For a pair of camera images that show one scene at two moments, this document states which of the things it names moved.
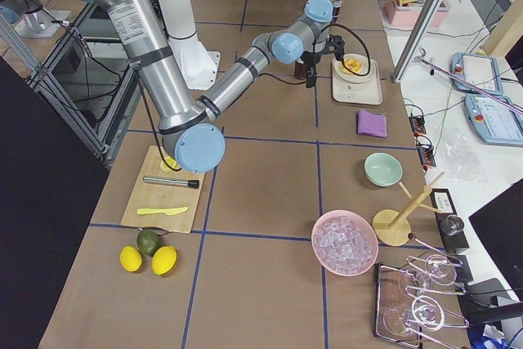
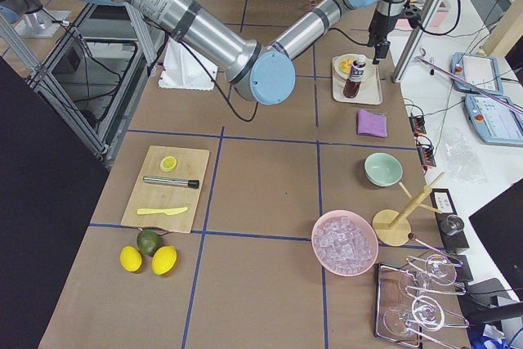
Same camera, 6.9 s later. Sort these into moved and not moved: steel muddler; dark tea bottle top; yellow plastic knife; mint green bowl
Moved: dark tea bottle top
Not moved: steel muddler; mint green bowl; yellow plastic knife
